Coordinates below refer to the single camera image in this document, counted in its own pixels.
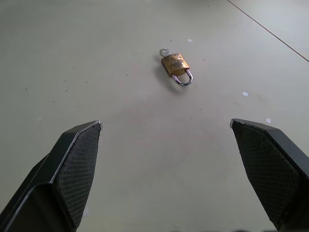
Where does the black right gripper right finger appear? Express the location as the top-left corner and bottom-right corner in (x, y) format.
(230, 118), (309, 232)

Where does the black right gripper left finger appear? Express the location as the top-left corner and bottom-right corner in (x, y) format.
(0, 120), (103, 232)

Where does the brass padlock with steel shackle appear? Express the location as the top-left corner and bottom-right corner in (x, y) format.
(161, 52), (194, 86)

